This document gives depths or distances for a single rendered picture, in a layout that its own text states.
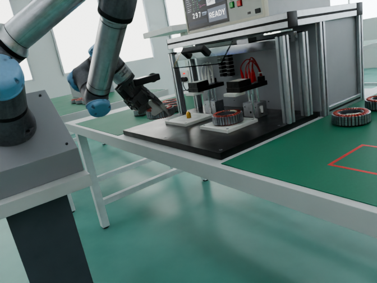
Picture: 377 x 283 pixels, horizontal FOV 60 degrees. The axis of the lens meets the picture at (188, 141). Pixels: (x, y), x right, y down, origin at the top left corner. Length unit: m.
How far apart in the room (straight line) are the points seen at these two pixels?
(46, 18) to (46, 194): 0.49
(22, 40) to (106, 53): 0.23
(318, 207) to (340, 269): 1.04
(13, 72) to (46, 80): 4.76
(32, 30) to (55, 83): 4.73
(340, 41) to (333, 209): 0.80
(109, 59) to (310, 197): 0.65
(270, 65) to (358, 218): 0.82
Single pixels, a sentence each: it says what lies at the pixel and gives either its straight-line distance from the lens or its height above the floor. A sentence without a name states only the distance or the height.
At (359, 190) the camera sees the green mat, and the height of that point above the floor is 0.75.
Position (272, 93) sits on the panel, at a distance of 1.36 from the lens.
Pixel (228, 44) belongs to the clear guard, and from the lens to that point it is 0.96.
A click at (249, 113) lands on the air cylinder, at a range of 1.28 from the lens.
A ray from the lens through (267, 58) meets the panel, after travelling 1.34.
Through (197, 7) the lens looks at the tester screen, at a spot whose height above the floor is 1.21.
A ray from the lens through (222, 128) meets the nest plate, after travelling 1.12.
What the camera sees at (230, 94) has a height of 0.88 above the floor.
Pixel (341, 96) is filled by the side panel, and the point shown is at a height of 0.79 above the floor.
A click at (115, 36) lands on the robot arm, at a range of 0.95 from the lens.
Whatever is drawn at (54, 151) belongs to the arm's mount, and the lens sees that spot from 1.07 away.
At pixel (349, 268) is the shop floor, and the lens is 1.73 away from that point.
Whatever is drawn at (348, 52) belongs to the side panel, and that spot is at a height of 0.94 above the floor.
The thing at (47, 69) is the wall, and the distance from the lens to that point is 5.75.
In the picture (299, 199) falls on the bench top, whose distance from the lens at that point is 0.72.
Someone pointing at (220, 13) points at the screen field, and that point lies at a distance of 1.33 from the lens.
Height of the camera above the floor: 1.07
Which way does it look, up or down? 16 degrees down
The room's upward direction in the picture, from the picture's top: 10 degrees counter-clockwise
